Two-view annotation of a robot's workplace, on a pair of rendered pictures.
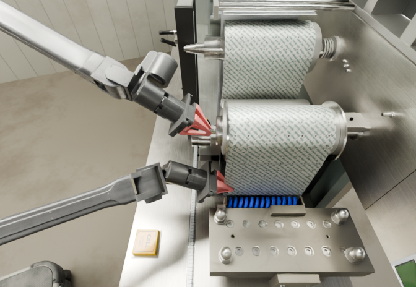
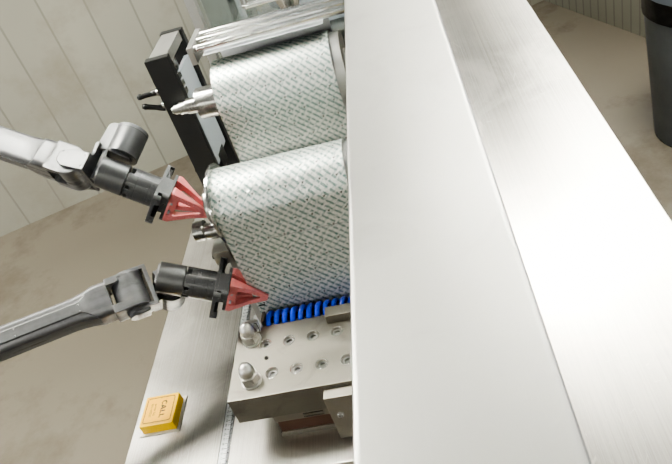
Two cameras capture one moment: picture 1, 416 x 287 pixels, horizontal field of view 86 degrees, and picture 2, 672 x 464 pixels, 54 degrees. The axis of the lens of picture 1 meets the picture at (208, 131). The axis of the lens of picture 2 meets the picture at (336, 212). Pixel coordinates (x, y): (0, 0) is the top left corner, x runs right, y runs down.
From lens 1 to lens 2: 0.76 m
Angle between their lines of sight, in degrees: 15
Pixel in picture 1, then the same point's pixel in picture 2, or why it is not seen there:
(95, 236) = not seen: outside the picture
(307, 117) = (308, 157)
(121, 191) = (94, 301)
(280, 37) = (282, 64)
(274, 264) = (318, 378)
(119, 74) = (72, 157)
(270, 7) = (257, 31)
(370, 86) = not seen: hidden behind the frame
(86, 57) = (36, 148)
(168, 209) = (199, 367)
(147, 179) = (126, 283)
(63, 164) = (56, 404)
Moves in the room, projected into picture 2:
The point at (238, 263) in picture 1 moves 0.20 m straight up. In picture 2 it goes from (267, 386) to (224, 304)
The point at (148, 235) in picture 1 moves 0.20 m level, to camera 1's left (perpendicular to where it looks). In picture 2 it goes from (164, 402) to (71, 418)
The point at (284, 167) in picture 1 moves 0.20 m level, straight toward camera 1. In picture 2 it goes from (311, 237) to (242, 319)
